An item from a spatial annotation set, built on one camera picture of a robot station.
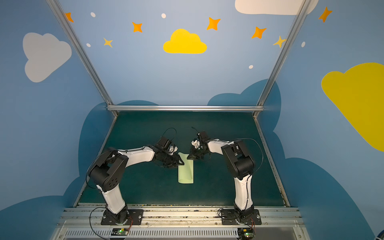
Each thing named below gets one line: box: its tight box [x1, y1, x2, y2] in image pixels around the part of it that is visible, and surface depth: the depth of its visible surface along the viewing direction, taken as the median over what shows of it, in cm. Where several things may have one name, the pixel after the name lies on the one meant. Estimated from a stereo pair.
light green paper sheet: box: [178, 152, 194, 184], surface depth 90 cm
